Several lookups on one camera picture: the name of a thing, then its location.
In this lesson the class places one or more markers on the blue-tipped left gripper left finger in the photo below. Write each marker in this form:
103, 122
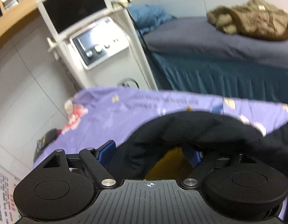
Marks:
95, 162

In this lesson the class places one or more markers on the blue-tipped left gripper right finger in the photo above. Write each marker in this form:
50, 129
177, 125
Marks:
202, 166

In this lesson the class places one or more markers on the black quilted jacket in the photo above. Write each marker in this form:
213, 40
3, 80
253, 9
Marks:
248, 184

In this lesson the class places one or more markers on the mustard yellow garment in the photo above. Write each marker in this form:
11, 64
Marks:
173, 166

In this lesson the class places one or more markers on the purple floral bed sheet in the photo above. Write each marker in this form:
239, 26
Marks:
97, 115

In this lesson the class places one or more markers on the black device on floor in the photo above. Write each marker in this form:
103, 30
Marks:
48, 138

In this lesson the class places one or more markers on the bed with blue-grey bedding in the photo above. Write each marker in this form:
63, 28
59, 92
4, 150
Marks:
189, 54

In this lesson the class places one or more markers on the white medical device cart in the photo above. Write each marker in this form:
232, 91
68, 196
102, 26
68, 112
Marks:
97, 42

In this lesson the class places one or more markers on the blue pillow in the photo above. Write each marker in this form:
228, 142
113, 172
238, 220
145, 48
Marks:
149, 17

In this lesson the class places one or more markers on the olive brown jacket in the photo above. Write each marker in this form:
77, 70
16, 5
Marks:
255, 19

